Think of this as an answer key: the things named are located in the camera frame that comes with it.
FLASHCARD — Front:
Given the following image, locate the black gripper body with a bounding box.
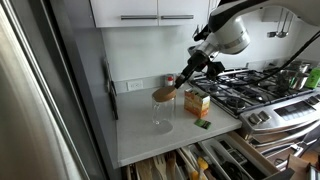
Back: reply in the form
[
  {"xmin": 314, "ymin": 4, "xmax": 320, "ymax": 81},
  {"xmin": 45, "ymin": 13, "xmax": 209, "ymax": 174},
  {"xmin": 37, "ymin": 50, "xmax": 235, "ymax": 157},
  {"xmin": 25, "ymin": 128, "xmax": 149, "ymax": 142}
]
[{"xmin": 187, "ymin": 51, "xmax": 225, "ymax": 80}]

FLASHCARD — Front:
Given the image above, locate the brown cork lid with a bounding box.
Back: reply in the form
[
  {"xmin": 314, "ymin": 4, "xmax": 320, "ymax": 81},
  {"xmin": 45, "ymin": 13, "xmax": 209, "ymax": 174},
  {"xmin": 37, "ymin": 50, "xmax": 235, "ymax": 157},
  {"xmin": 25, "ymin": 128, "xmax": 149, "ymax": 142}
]
[{"xmin": 152, "ymin": 86, "xmax": 176, "ymax": 102}]

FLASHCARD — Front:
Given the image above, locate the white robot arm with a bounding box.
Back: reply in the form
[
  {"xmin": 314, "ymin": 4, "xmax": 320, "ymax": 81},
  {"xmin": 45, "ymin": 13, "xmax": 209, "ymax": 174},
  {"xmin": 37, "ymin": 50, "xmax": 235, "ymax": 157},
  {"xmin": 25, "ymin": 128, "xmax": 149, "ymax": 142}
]
[{"xmin": 174, "ymin": 0, "xmax": 320, "ymax": 89}]

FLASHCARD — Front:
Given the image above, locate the clear glass jug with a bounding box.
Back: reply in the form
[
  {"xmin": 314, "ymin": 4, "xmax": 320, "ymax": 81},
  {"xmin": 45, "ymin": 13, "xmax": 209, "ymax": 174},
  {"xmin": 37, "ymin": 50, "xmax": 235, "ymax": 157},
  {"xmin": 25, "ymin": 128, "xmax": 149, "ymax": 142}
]
[{"xmin": 152, "ymin": 98, "xmax": 176, "ymax": 125}]

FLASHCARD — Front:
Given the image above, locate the red label can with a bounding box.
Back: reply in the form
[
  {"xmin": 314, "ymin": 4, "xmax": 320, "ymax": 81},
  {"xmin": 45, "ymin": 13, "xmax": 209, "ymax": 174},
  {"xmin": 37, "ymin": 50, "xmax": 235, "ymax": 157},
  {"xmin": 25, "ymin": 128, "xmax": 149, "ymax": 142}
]
[{"xmin": 165, "ymin": 74, "xmax": 174, "ymax": 86}]

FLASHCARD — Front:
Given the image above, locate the orange tea box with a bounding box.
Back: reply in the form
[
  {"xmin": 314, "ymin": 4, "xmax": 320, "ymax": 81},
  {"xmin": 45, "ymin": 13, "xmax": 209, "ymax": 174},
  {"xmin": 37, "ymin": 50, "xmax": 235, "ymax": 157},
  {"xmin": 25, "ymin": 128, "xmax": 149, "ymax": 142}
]
[{"xmin": 184, "ymin": 88, "xmax": 210, "ymax": 118}]

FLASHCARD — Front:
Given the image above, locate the green mint tea packet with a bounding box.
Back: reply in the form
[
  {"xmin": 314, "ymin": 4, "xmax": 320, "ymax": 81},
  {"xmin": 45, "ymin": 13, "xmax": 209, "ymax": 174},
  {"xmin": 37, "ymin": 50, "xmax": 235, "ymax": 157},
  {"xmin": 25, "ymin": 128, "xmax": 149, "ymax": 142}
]
[{"xmin": 194, "ymin": 119, "xmax": 211, "ymax": 129}]

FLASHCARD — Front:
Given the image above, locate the hanging metal ladle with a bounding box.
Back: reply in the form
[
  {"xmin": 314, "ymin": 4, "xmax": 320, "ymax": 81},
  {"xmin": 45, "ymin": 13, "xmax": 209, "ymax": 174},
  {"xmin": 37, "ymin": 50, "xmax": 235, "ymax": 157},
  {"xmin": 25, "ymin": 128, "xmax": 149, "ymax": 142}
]
[{"xmin": 267, "ymin": 9, "xmax": 294, "ymax": 38}]

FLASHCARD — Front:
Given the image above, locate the gas stove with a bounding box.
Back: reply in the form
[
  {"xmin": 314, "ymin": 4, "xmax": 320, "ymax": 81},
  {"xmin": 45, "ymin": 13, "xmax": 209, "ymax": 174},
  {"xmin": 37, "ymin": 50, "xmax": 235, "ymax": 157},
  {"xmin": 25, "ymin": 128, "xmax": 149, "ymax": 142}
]
[{"xmin": 189, "ymin": 68, "xmax": 320, "ymax": 147}]

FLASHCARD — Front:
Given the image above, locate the wooden fork utensil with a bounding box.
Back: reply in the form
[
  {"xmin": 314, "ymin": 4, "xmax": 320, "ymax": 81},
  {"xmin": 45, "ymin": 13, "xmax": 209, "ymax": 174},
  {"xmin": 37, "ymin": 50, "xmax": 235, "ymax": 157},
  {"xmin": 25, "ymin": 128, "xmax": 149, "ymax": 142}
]
[{"xmin": 153, "ymin": 155, "xmax": 167, "ymax": 180}]

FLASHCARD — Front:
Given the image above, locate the open utensil drawer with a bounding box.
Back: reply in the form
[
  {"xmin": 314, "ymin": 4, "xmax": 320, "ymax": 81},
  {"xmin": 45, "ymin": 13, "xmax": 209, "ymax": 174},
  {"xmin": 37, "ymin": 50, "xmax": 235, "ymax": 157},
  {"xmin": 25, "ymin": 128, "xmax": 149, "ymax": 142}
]
[{"xmin": 123, "ymin": 132, "xmax": 295, "ymax": 180}]

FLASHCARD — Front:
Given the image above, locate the white upper cabinet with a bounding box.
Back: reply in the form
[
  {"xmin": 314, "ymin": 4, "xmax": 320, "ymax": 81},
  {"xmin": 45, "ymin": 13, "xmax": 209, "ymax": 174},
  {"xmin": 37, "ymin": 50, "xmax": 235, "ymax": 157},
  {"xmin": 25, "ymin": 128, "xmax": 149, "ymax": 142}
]
[{"xmin": 90, "ymin": 0, "xmax": 211, "ymax": 28}]

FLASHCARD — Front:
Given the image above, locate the stainless steel refrigerator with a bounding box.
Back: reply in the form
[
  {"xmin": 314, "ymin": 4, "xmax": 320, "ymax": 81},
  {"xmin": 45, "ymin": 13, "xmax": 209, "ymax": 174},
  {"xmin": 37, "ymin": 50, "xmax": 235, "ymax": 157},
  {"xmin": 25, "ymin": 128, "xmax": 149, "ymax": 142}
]
[{"xmin": 0, "ymin": 0, "xmax": 108, "ymax": 180}]

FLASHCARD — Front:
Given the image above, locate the white wall outlet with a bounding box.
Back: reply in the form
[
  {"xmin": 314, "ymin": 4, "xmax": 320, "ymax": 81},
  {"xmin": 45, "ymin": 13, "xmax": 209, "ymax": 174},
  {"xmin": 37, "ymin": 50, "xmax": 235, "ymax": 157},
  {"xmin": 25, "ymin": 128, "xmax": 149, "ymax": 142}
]
[{"xmin": 127, "ymin": 80, "xmax": 143, "ymax": 91}]

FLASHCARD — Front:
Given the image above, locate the yellow handled utensil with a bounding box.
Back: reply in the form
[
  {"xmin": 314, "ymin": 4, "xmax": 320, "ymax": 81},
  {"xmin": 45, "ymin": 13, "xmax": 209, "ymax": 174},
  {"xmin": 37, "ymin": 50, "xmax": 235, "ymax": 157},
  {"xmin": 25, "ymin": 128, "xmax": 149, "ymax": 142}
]
[{"xmin": 191, "ymin": 157, "xmax": 208, "ymax": 180}]

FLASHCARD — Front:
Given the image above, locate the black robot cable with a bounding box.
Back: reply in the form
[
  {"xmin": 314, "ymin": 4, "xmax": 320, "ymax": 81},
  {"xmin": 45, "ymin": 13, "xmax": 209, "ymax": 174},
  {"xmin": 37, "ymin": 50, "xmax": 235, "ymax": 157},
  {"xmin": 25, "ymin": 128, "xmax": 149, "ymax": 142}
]
[{"xmin": 233, "ymin": 29, "xmax": 320, "ymax": 88}]

